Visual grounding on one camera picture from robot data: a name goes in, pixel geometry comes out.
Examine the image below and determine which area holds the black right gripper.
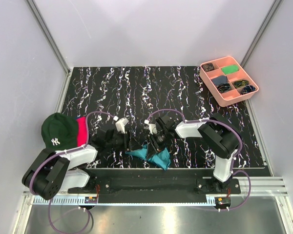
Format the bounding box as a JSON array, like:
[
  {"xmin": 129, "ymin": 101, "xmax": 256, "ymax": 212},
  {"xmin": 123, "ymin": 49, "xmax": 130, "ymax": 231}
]
[{"xmin": 146, "ymin": 129, "xmax": 170, "ymax": 159}]

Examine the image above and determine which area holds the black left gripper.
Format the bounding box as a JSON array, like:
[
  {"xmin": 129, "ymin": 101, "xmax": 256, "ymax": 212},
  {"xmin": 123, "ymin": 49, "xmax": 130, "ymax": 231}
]
[{"xmin": 106, "ymin": 130, "xmax": 143, "ymax": 152}]

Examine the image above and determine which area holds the teal cloth napkin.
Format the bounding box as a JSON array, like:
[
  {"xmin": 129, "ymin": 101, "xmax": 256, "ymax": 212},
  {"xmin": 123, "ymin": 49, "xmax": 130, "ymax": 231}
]
[{"xmin": 125, "ymin": 144, "xmax": 171, "ymax": 171}]

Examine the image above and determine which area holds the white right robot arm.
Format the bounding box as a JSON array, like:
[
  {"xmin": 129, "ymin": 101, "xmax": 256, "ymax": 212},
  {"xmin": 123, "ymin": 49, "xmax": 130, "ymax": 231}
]
[{"xmin": 145, "ymin": 114, "xmax": 242, "ymax": 193}]

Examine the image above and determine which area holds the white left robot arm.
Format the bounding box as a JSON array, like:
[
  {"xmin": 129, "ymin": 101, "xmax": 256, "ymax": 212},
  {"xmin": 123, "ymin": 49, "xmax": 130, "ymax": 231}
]
[{"xmin": 21, "ymin": 129, "xmax": 141, "ymax": 200}]

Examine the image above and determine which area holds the pink folded cloth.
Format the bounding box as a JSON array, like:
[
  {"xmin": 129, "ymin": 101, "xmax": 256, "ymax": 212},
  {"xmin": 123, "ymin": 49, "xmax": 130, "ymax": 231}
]
[{"xmin": 76, "ymin": 117, "xmax": 88, "ymax": 147}]

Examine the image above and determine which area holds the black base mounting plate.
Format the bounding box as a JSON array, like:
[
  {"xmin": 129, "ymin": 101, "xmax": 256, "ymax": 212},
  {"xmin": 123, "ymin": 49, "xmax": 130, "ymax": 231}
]
[{"xmin": 68, "ymin": 169, "xmax": 241, "ymax": 204}]

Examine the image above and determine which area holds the dark green baseball cap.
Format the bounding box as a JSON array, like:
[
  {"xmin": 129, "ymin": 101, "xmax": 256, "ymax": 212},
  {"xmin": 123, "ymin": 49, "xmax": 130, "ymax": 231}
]
[{"xmin": 41, "ymin": 113, "xmax": 79, "ymax": 150}]

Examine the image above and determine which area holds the black patterned rolled cloth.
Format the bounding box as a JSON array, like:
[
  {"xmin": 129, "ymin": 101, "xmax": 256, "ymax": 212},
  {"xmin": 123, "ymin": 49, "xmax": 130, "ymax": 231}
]
[{"xmin": 217, "ymin": 83, "xmax": 231, "ymax": 94}]

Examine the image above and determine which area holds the dark patterned rolled cloth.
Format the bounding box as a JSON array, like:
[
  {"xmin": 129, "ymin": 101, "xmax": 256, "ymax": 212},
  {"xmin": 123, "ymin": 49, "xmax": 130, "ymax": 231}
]
[{"xmin": 202, "ymin": 63, "xmax": 215, "ymax": 72}]

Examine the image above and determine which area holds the grey blue rolled cloth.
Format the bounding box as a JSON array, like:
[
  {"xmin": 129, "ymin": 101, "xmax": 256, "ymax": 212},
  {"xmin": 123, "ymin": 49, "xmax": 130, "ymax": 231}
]
[{"xmin": 211, "ymin": 75, "xmax": 228, "ymax": 86}]

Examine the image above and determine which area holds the pink compartment tray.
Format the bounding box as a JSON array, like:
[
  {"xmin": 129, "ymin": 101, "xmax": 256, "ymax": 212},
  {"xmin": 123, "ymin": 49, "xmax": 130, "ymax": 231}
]
[{"xmin": 200, "ymin": 56, "xmax": 259, "ymax": 107}]

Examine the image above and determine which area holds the green rolled cloth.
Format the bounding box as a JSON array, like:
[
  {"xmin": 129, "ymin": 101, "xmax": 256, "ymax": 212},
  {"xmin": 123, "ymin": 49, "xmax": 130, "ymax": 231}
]
[{"xmin": 221, "ymin": 65, "xmax": 239, "ymax": 75}]

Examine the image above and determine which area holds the yellow black rolled cloth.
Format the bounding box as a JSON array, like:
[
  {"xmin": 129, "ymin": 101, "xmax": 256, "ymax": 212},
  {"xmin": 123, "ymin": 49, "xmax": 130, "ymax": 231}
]
[{"xmin": 233, "ymin": 79, "xmax": 249, "ymax": 89}]

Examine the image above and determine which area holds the blue black rolled cloth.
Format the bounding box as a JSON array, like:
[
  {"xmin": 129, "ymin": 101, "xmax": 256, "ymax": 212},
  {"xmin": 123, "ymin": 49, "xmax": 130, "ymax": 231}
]
[{"xmin": 240, "ymin": 85, "xmax": 256, "ymax": 95}]

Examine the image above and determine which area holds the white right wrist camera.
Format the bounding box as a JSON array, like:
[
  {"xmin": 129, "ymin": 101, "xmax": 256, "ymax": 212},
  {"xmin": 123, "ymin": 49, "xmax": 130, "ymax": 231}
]
[{"xmin": 144, "ymin": 119, "xmax": 158, "ymax": 135}]

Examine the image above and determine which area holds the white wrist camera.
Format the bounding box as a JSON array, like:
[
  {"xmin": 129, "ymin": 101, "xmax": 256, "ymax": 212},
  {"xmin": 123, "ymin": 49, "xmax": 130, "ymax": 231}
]
[
  {"xmin": 144, "ymin": 119, "xmax": 158, "ymax": 135},
  {"xmin": 113, "ymin": 116, "xmax": 129, "ymax": 134}
]

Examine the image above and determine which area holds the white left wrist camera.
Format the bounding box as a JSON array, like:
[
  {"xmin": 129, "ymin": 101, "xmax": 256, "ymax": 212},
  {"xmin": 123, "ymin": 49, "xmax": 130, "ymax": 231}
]
[{"xmin": 113, "ymin": 116, "xmax": 129, "ymax": 134}]

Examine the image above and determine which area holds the aluminium front rail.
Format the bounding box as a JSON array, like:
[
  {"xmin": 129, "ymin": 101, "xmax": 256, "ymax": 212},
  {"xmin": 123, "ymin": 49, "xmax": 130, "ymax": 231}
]
[{"xmin": 23, "ymin": 175, "xmax": 289, "ymax": 195}]

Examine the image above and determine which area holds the aluminium frame post left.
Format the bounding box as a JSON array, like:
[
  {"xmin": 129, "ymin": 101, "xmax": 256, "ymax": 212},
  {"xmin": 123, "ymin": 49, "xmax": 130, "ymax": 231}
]
[{"xmin": 25, "ymin": 0, "xmax": 71, "ymax": 75}]

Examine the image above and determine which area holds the aluminium frame post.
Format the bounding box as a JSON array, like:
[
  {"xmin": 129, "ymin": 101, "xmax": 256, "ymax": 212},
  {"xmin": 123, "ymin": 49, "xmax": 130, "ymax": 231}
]
[
  {"xmin": 25, "ymin": 0, "xmax": 71, "ymax": 75},
  {"xmin": 240, "ymin": 0, "xmax": 283, "ymax": 68}
]

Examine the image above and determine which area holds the aluminium frame post right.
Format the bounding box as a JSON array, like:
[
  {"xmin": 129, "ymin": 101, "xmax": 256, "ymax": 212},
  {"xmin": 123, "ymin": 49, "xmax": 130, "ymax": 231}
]
[{"xmin": 240, "ymin": 0, "xmax": 283, "ymax": 68}]

